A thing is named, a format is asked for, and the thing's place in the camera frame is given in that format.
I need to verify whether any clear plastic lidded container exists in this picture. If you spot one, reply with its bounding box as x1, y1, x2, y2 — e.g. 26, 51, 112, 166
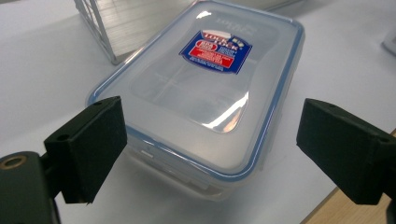
86, 0, 306, 202

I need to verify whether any white square bowl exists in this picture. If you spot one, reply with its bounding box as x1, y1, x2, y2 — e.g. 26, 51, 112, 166
381, 28, 396, 58

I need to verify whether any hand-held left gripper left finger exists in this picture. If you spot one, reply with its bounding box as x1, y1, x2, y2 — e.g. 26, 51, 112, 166
43, 95, 129, 205

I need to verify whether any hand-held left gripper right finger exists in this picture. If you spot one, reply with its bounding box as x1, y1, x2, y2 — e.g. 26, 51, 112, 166
295, 97, 396, 206

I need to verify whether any white wire shelf rack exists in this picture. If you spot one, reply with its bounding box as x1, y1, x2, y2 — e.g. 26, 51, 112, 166
74, 0, 200, 66

